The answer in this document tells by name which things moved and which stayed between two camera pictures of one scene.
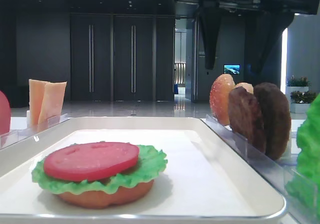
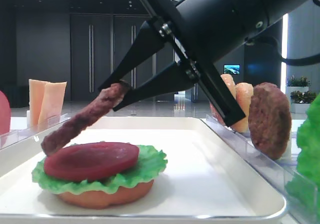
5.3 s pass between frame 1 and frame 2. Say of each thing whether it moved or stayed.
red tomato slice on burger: stayed
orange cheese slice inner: stayed
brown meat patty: moved
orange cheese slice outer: stayed
